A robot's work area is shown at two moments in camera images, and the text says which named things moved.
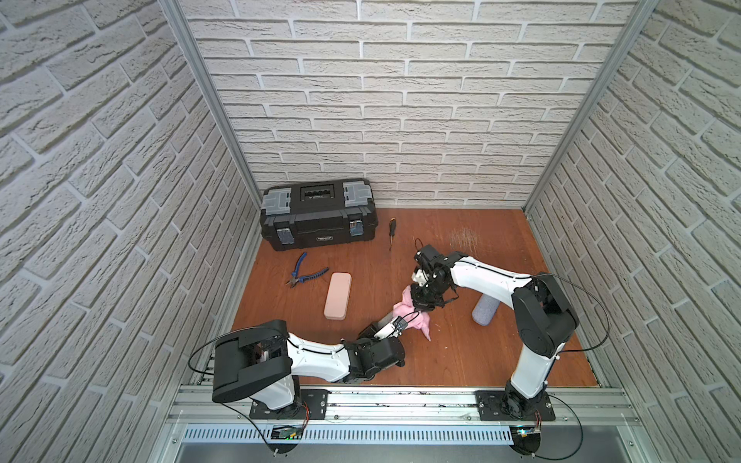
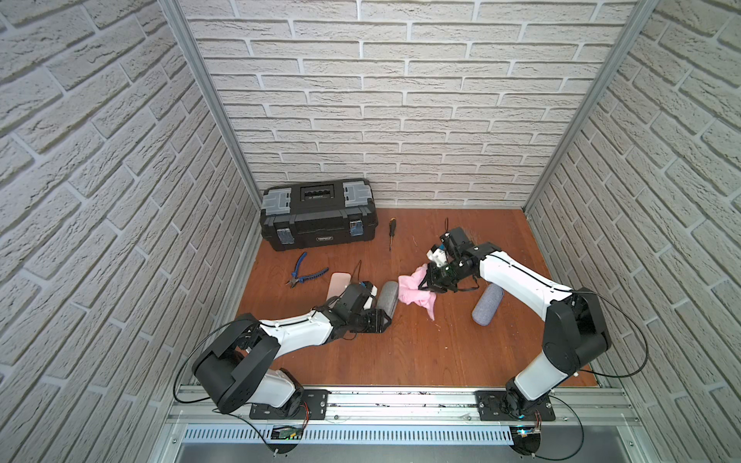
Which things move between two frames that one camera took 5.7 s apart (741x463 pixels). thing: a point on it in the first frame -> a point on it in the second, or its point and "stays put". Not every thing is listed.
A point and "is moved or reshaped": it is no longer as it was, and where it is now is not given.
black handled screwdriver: (392, 231) stays put
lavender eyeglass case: (485, 310) stays put
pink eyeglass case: (338, 296) stays put
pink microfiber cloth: (406, 309) is moved or reshaped
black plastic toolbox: (318, 215) stays put
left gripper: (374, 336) -> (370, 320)
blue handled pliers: (294, 279) stays put
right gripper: (421, 304) -> (432, 284)
